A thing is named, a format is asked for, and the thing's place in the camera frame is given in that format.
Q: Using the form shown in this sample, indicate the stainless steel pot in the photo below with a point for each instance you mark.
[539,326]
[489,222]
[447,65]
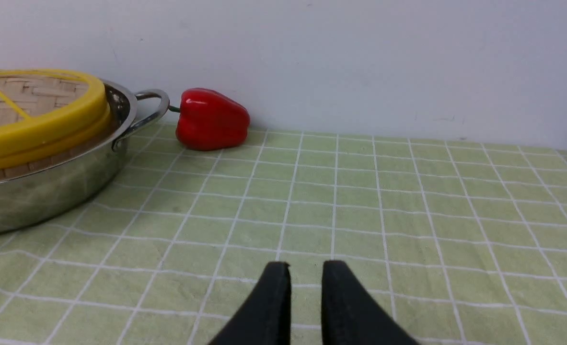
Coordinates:
[44,194]

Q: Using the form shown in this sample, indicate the red bell pepper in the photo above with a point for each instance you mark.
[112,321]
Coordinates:
[209,120]

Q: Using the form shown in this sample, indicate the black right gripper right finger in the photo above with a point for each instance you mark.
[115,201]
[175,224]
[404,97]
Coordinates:
[350,316]

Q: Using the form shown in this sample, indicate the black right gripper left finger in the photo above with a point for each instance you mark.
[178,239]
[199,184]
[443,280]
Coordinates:
[264,318]

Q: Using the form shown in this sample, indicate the green checkered tablecloth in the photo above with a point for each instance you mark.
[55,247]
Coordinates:
[460,242]

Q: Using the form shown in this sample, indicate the yellow rimmed bamboo steamer lid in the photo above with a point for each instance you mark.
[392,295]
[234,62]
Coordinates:
[44,105]

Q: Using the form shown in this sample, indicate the yellow rimmed bamboo steamer basket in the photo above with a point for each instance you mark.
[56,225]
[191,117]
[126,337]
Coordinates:
[38,158]

